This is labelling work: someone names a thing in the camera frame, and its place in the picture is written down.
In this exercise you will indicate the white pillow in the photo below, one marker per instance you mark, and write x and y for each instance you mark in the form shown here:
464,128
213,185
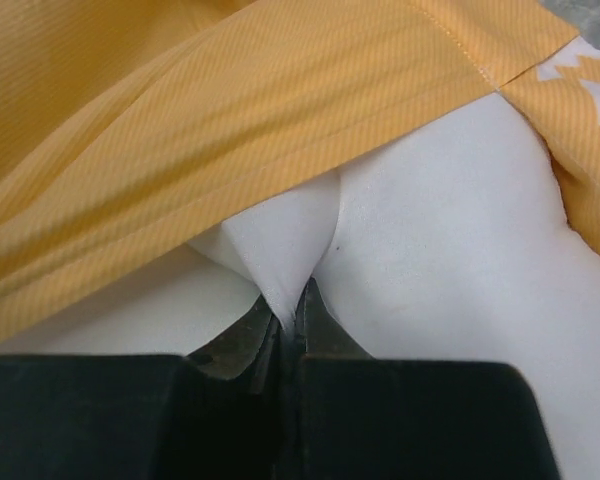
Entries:
450,243

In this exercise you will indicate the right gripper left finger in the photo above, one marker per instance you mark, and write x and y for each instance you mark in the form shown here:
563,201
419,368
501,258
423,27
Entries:
244,359

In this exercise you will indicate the orange pillowcase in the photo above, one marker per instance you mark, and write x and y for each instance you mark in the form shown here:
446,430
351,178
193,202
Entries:
129,127

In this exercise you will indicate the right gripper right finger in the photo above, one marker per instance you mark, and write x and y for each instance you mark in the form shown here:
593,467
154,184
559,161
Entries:
320,340

